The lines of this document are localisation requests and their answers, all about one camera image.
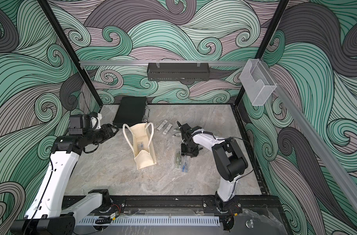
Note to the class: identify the clear compass case white label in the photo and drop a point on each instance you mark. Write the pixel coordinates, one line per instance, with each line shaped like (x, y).
(176, 135)

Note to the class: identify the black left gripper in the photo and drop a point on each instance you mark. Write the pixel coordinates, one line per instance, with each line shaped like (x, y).
(107, 131)

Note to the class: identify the aluminium rail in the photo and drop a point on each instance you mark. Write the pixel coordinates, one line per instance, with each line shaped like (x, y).
(341, 177)
(211, 63)

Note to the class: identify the black case with latches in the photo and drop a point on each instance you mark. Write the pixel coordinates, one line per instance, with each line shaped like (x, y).
(131, 111)

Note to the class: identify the clear acrylic wall holder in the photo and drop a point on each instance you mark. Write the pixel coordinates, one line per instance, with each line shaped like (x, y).
(258, 81)

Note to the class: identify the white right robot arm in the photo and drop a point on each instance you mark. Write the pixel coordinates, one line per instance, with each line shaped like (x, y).
(230, 161)

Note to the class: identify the cream canvas tote bag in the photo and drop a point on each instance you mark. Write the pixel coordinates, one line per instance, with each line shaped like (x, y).
(140, 139)

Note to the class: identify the aluminium back rail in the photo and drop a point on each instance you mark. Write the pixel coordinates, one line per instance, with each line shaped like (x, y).
(211, 63)

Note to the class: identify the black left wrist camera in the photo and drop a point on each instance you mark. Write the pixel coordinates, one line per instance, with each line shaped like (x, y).
(81, 123)

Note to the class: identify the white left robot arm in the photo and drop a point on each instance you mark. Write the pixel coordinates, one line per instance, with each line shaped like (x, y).
(45, 215)

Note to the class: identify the black left corner post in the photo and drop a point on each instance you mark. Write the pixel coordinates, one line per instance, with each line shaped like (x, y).
(62, 36)

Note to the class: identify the clear compass set green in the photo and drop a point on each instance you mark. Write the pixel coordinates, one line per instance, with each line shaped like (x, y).
(178, 159)

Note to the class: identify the black enclosure corner post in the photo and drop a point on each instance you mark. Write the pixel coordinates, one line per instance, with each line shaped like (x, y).
(272, 26)

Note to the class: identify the aluminium right rail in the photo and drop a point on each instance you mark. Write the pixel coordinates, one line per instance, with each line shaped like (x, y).
(341, 177)

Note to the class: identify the black wall tray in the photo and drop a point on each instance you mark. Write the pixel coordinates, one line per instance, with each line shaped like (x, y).
(178, 72)

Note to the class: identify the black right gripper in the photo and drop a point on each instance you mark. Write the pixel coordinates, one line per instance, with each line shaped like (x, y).
(194, 153)

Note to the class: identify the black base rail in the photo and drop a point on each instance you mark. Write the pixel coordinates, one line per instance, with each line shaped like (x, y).
(202, 203)

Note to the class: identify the clear case upper left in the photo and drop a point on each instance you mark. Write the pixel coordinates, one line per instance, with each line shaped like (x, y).
(162, 125)

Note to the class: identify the white slotted cable duct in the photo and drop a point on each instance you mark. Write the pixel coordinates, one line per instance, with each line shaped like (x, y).
(155, 221)

